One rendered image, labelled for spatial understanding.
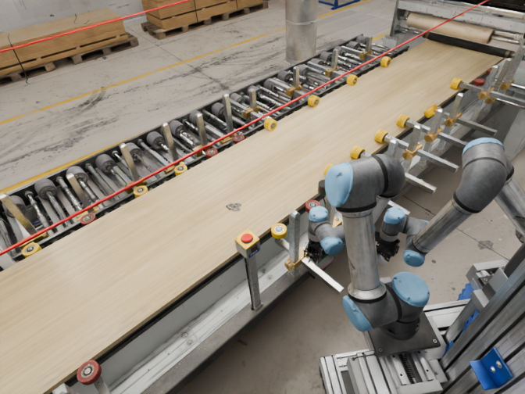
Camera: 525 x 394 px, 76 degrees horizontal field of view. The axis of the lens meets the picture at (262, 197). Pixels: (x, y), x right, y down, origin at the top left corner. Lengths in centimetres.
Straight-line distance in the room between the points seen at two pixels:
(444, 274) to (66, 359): 243
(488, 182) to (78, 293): 166
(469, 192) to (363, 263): 39
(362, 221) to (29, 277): 156
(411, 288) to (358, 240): 26
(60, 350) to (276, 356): 127
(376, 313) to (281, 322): 140
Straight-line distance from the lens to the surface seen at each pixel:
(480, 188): 119
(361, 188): 94
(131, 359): 178
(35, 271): 198
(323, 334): 243
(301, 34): 554
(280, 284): 177
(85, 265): 187
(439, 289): 280
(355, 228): 99
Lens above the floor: 222
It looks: 44 degrees down
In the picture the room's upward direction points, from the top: 5 degrees counter-clockwise
